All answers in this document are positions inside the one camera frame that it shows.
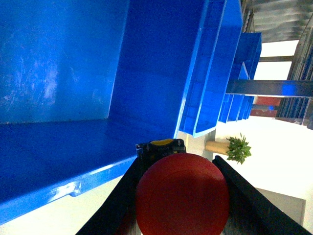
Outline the blue right plastic bin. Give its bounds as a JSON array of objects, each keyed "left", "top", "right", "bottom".
[{"left": 179, "top": 0, "right": 243, "bottom": 138}]

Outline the blue middle plastic bin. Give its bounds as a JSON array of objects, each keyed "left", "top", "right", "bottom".
[{"left": 0, "top": 0, "right": 209, "bottom": 224}]

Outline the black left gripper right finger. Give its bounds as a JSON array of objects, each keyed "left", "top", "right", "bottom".
[{"left": 213, "top": 155, "right": 310, "bottom": 235}]

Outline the potted green plant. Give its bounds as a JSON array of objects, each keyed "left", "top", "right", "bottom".
[{"left": 205, "top": 134, "right": 252, "bottom": 165}]

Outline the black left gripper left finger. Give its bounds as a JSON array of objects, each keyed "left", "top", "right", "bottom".
[{"left": 77, "top": 158, "right": 142, "bottom": 235}]

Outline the red mushroom push button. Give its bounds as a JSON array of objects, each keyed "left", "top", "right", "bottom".
[{"left": 135, "top": 139, "right": 230, "bottom": 235}]

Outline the metal rack frame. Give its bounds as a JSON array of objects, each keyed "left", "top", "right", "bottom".
[{"left": 226, "top": 0, "right": 313, "bottom": 129}]

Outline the blue plastic bin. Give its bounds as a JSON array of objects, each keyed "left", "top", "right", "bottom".
[
  {"left": 0, "top": 0, "right": 209, "bottom": 224},
  {"left": 179, "top": 0, "right": 243, "bottom": 138}
]

